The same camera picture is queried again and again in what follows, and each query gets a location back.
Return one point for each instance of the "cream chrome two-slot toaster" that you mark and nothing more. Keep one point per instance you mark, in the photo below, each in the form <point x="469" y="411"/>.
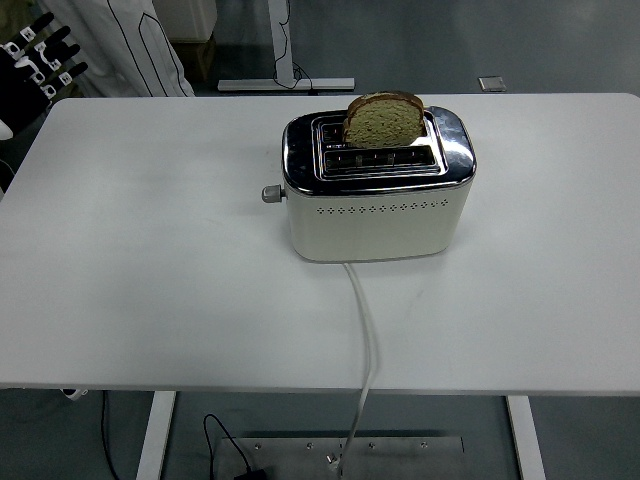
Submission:
<point x="375" y="230"/>

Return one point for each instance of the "grey toaster lever knob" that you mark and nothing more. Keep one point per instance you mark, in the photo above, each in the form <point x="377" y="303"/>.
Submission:
<point x="272" y="194"/>

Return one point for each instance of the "person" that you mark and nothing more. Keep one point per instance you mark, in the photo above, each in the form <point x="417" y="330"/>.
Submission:
<point x="115" y="45"/>

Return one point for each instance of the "brown bread slice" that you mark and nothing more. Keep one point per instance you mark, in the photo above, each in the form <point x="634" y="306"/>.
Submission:
<point x="384" y="125"/>

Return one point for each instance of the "white desk leg with foot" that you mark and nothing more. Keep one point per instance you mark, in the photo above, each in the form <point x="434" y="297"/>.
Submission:
<point x="280" y="40"/>

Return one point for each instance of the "white table leg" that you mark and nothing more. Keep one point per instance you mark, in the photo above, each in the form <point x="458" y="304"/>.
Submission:
<point x="155" y="435"/>
<point x="526" y="440"/>

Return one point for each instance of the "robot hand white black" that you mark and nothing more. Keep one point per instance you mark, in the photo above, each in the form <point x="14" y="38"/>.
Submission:
<point x="20" y="90"/>

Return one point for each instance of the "grey metal plate with screws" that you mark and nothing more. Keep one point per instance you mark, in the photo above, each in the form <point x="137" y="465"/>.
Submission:
<point x="400" y="457"/>

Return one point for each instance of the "small white black object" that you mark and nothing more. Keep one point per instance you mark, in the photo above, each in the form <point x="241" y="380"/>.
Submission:
<point x="75" y="393"/>

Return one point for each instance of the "brown cardboard box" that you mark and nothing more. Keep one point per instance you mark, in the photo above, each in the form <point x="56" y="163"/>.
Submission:
<point x="197" y="60"/>

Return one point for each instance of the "grey floor socket plate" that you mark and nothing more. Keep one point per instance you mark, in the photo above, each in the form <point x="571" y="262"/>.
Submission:
<point x="491" y="83"/>

